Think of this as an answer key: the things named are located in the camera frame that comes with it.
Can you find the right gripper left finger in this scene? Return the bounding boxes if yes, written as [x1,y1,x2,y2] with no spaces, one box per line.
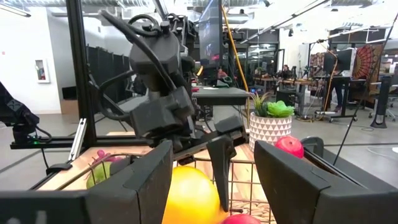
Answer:
[0,139,174,224]

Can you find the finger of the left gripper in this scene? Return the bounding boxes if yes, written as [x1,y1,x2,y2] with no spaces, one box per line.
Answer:
[206,134,238,213]

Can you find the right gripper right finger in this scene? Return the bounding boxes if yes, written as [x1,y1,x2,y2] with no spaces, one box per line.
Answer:
[254,139,398,224]

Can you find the red apple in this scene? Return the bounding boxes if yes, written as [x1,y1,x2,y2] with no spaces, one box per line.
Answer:
[274,135,305,159]

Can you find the green pear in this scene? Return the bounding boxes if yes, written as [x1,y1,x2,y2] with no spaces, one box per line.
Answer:
[86,161,113,189]

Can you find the yellow bell pepper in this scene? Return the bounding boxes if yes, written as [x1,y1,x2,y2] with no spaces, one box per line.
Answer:
[161,166,229,224]

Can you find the dark red pomegranate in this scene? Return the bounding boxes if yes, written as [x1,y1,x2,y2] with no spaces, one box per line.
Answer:
[220,213,262,224]

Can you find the round woven placemat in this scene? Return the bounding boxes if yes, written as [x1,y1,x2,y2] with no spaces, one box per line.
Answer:
[229,200,276,224]

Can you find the purple grape bunch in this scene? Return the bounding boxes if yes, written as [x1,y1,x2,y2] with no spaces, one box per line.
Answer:
[92,149,124,164]

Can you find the succulent in white patterned pot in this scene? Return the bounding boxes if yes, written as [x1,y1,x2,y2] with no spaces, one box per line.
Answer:
[248,91,295,152]

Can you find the black partition panels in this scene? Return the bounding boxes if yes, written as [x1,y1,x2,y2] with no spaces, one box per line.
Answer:
[85,45,131,103]

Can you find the silver metal bar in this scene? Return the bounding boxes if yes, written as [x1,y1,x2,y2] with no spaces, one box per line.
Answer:
[68,117,87,161]

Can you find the cardboard box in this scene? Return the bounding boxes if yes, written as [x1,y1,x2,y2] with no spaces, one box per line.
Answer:
[60,99,78,114]

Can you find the computer monitor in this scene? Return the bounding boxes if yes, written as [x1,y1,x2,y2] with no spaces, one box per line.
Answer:
[198,0,224,68]

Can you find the thin black slanted pole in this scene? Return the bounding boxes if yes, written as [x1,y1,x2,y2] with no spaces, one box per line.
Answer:
[331,14,398,166]

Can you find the person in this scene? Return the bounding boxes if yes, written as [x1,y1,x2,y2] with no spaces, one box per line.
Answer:
[330,46,344,112]
[280,64,292,79]

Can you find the black standing desk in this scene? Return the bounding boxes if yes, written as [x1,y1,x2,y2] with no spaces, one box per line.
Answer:
[313,76,368,122]

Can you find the red patterned tapestry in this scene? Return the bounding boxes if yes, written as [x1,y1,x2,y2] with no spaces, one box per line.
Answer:
[309,52,326,77]

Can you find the office chair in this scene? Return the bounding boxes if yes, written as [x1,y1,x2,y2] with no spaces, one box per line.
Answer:
[387,93,398,122]

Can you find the black monitor on stand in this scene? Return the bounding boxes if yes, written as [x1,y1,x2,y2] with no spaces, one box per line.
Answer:
[323,48,354,74]

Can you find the orange mandala tapestry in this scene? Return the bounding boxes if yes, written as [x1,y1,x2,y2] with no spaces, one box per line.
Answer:
[353,43,385,80]

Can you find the white floor cable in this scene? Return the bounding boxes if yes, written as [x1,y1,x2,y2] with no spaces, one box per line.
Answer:
[365,146,398,156]

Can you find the black aluminium rig frame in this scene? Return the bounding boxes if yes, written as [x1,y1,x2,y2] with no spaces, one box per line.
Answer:
[9,0,398,192]

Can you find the yellow cable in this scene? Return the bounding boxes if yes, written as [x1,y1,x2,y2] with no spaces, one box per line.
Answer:
[221,4,251,125]

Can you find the black pedestal stand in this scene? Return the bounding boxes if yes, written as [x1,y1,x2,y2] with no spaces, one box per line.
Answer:
[369,76,392,129]

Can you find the white framed wall cabinet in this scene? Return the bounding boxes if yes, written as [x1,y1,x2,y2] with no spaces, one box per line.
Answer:
[34,58,50,84]

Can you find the black mounted camera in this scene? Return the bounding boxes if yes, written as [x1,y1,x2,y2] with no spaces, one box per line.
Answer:
[0,81,53,144]

